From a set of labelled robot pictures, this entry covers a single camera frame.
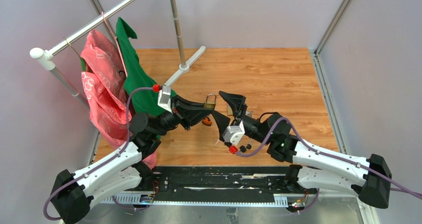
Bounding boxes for orange black Opel padlock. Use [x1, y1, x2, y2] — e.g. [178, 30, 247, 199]
[202, 116, 212, 126]

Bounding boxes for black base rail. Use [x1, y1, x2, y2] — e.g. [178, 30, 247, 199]
[103, 166, 318, 212]

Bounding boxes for green garment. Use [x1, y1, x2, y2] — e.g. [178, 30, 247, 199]
[115, 17, 169, 118]

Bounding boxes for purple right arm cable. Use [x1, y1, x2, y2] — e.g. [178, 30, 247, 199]
[228, 116, 422, 201]

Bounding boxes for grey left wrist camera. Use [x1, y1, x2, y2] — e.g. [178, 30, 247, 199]
[157, 85, 172, 112]

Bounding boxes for small brass padlock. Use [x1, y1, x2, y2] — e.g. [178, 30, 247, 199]
[204, 93, 217, 110]

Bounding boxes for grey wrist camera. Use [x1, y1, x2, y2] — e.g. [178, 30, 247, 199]
[157, 85, 172, 112]
[222, 120, 245, 146]

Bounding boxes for white metal clothes rack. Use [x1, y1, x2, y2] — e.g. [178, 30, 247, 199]
[29, 0, 207, 110]

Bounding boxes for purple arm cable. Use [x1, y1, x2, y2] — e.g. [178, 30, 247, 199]
[43, 84, 162, 222]
[228, 116, 422, 201]

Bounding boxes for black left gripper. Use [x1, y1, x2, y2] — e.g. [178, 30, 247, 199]
[152, 95, 213, 137]

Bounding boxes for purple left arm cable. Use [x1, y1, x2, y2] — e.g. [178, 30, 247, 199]
[43, 84, 162, 222]

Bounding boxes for black-headed key bunch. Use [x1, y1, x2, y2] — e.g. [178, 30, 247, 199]
[239, 144, 252, 153]

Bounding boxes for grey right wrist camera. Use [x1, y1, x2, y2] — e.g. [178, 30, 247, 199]
[222, 120, 245, 146]

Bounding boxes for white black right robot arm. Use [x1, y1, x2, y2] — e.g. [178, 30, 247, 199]
[212, 91, 392, 209]

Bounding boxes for large brass padlock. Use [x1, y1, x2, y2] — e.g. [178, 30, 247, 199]
[226, 105, 233, 116]

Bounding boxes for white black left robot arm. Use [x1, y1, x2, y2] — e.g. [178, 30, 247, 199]
[43, 95, 214, 224]

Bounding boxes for pink patterned garment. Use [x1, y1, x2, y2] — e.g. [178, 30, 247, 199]
[80, 29, 158, 169]

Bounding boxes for aluminium frame post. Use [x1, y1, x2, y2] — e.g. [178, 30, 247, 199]
[310, 0, 380, 224]

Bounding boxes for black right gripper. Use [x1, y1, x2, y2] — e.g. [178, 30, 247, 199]
[211, 91, 272, 146]

